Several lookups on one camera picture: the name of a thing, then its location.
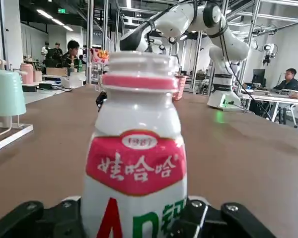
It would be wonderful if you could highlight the mint green cup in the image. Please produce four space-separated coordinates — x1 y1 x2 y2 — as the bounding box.
0 69 27 117

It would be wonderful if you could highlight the white juice bottle pink label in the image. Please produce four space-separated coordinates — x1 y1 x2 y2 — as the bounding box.
80 51 189 238

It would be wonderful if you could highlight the pink snack bag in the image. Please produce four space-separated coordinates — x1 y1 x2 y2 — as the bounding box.
90 48 111 64

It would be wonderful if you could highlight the clear acrylic snack shelf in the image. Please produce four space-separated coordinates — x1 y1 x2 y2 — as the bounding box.
89 61 111 92

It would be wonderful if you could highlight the pink plastic basket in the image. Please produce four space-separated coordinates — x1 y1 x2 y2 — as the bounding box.
171 75 189 101

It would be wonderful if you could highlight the white wire cup rack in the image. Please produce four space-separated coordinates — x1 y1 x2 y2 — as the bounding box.
0 115 34 155

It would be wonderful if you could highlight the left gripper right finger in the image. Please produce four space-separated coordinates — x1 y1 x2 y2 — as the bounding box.
186 197 281 238

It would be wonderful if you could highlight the pink thermos bottle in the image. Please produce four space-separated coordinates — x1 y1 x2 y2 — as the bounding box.
19 63 34 84

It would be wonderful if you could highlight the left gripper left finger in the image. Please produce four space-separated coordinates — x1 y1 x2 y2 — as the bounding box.
0 195 82 238

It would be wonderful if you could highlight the person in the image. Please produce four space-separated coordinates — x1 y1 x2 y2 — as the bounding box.
272 68 298 91
41 42 52 67
57 40 86 73
52 42 63 60

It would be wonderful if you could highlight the black computer monitor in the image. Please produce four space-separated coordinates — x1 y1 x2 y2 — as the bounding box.
252 68 266 84

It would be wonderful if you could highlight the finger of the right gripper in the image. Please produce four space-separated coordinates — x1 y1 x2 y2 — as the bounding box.
95 91 108 113

